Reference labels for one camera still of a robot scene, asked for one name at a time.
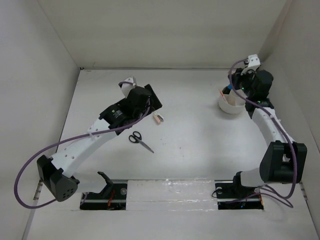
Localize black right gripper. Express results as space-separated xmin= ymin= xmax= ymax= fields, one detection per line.
xmin=228 ymin=67 xmax=255 ymax=98

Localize blue cap black highlighter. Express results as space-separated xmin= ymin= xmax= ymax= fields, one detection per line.
xmin=222 ymin=84 xmax=233 ymax=95

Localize red pink pen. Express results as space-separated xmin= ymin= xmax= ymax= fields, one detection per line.
xmin=219 ymin=89 xmax=228 ymax=103

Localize black handled scissors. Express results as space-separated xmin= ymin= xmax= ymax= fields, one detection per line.
xmin=128 ymin=131 xmax=155 ymax=154

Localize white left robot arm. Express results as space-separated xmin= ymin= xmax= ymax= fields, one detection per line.
xmin=36 ymin=84 xmax=162 ymax=202

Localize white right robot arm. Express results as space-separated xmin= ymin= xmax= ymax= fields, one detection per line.
xmin=229 ymin=68 xmax=307 ymax=197

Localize white round divided container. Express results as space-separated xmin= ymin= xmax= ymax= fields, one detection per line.
xmin=218 ymin=94 xmax=245 ymax=115

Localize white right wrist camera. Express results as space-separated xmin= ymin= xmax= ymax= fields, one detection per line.
xmin=242 ymin=54 xmax=261 ymax=74

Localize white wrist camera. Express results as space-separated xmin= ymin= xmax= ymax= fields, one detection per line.
xmin=118 ymin=76 xmax=137 ymax=98
xmin=242 ymin=54 xmax=261 ymax=74

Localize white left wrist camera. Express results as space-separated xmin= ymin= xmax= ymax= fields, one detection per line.
xmin=118 ymin=76 xmax=137 ymax=98

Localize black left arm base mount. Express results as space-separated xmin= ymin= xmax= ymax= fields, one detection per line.
xmin=79 ymin=171 xmax=128 ymax=211

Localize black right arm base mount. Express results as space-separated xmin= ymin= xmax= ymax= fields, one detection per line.
xmin=211 ymin=180 xmax=264 ymax=210

